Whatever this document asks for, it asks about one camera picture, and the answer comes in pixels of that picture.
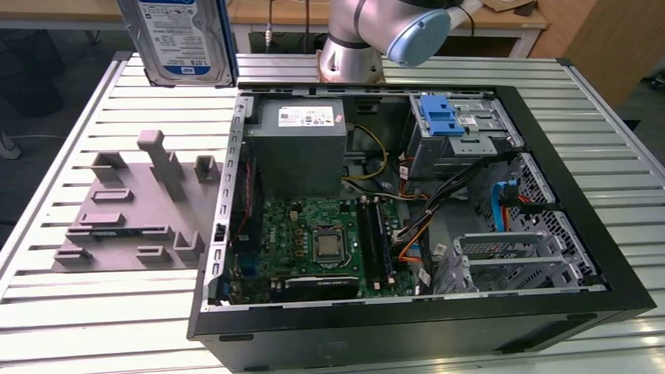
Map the brown wooden cabinet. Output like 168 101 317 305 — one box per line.
529 0 665 112

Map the black PC case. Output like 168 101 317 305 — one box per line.
187 80 658 373

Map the blue plastic drive latch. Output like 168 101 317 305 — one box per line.
419 95 469 137

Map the metal optical drive cage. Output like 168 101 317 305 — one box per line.
404 93 524 182

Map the hard disk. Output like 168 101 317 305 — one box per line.
115 0 240 89

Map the brown cardboard piece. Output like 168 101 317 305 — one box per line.
483 0 536 16

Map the grey parts rack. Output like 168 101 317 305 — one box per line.
51 130 224 276

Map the wooden desk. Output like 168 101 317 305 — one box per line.
0 0 551 59

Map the blue SATA wire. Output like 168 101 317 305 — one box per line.
488 179 521 235

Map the metal disk bay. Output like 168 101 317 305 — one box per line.
433 231 599 295

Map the silver CPU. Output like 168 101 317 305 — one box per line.
315 235 345 259

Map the green motherboard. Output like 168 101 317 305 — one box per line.
228 196 417 305

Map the grey metal foot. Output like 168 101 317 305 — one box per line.
0 130 21 161

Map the black chair base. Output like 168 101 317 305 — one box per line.
641 68 665 93

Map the black graphics card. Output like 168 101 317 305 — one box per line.
269 275 361 303

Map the black cable bundle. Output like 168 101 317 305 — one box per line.
399 161 500 250

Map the yellow and black wire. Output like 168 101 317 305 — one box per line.
343 124 391 182

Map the grey power supply unit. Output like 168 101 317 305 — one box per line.
243 97 348 202

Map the multicolour power wire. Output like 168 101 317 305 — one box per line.
507 193 560 215

